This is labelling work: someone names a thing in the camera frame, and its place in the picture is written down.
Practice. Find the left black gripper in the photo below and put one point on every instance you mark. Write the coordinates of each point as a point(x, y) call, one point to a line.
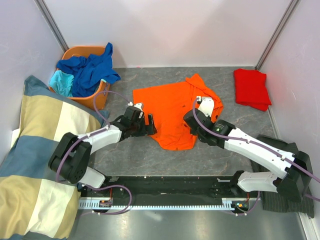
point(147, 130)

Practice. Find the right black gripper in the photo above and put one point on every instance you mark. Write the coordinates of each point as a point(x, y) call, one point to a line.
point(207, 116)

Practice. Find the orange t shirt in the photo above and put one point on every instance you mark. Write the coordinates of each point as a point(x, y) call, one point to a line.
point(168, 104)

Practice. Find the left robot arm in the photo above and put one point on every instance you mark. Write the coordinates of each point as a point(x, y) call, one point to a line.
point(70, 159)

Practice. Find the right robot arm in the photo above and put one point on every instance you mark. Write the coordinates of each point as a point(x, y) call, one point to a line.
point(288, 173)

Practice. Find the folded red t shirt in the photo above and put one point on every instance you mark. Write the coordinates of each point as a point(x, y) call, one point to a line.
point(250, 89)

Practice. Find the blue t shirt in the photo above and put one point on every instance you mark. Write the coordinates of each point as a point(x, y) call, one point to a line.
point(89, 71)

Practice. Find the dark striped cloth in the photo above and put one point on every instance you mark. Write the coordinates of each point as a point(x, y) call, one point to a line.
point(274, 202)

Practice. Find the teal t shirt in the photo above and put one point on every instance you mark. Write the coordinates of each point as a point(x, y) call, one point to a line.
point(62, 83)

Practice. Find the blue beige checked pillow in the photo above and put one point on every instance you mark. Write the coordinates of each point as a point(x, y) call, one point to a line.
point(31, 201)

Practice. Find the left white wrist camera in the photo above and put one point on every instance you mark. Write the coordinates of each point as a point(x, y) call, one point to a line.
point(139, 105)

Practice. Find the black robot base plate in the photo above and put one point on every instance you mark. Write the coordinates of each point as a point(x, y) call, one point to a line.
point(172, 190)

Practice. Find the white slotted cable duct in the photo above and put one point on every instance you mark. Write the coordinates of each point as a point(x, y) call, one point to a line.
point(99, 204)

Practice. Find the right aluminium frame post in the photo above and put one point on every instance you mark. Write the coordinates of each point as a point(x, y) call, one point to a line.
point(289, 11)

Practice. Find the aluminium frame post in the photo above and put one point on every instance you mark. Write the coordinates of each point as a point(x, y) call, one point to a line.
point(289, 11)
point(44, 9)

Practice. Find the left aluminium frame post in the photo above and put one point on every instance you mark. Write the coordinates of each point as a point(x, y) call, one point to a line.
point(44, 9)

